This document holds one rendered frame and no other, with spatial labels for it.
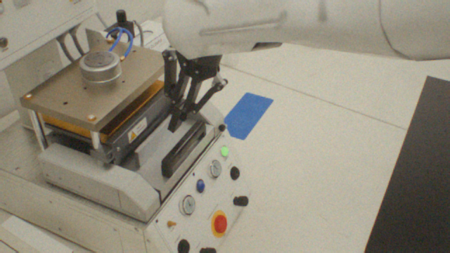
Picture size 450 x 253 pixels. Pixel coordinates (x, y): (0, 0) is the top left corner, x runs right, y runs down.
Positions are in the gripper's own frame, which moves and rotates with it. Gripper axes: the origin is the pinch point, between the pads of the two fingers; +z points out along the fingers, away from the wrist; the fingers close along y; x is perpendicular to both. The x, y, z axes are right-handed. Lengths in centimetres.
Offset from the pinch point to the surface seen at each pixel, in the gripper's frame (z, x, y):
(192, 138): 5.0, 1.4, 4.0
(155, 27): 35, 63, -40
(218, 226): 21.7, -1.3, 17.7
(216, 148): 13.2, 10.1, 7.7
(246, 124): 30, 41, 7
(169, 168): 5.8, -7.4, 4.3
